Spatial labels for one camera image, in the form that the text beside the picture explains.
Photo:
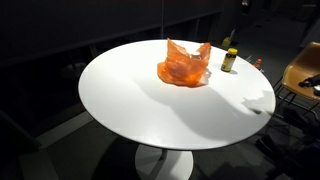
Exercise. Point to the orange plastic bag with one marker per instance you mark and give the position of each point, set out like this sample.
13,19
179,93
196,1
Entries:
181,68

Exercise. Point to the dark bottle yellow cap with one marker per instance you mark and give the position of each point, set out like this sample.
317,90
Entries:
228,61

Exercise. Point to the yellow spray bottle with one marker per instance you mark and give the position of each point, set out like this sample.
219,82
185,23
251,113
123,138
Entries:
227,41

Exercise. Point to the small orange capped bottle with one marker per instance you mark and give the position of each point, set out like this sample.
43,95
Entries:
257,63

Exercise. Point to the black object on chair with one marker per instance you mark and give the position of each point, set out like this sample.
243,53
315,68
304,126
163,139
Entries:
310,81

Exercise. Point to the white round table pedestal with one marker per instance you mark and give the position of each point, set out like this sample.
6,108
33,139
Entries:
173,165

